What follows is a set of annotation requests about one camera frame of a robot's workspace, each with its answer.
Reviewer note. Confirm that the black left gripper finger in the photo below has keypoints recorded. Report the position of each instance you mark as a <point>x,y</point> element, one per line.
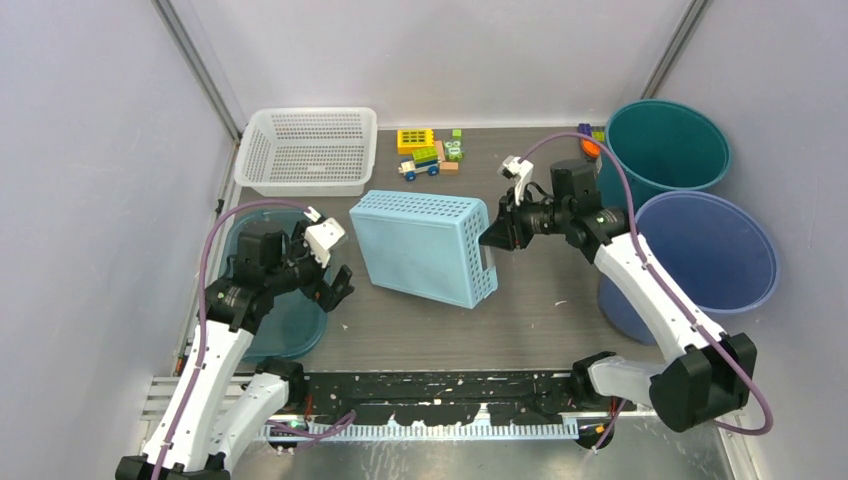
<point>328,299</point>
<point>341,286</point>

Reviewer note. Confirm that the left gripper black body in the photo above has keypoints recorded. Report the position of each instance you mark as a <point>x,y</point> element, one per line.
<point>305,271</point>

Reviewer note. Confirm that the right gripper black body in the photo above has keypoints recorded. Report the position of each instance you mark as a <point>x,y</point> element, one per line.
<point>534,217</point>

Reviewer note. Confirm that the light blue perforated basket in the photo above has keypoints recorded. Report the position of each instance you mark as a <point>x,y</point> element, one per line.
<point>426,245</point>

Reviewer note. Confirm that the white perforated plastic basket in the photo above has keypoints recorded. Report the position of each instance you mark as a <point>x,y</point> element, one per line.
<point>308,152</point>

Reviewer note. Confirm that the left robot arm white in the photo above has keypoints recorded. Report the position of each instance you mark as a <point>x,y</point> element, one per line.
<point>196,438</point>

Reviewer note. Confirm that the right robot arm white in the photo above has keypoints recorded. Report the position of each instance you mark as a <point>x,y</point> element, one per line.
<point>706,373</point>

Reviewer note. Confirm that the teal transparent plastic tub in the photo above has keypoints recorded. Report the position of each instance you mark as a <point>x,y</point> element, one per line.
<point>295,325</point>

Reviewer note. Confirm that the green monster toy block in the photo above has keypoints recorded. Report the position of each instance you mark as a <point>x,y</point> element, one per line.
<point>453,147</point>

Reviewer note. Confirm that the orange purple toy blocks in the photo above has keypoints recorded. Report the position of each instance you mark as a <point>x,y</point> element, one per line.
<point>589,148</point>

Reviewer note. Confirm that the white toy car blue wheels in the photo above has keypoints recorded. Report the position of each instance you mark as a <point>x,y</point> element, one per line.
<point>423,161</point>

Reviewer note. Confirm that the yellow toy block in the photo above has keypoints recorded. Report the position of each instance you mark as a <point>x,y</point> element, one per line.
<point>409,140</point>

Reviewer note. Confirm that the teal round bucket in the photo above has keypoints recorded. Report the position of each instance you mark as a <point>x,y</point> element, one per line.
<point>665,146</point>

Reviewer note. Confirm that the blue round bucket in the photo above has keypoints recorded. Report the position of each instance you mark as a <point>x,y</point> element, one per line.
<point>715,251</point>

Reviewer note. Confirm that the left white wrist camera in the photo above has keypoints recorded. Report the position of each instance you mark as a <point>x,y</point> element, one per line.
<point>323,238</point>

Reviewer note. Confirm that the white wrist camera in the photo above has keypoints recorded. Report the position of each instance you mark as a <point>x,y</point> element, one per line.
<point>323,238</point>
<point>520,172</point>

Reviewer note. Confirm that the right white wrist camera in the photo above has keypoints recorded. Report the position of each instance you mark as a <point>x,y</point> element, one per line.
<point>520,172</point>

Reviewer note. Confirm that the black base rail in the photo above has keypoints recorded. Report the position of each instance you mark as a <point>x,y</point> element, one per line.
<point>443,398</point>

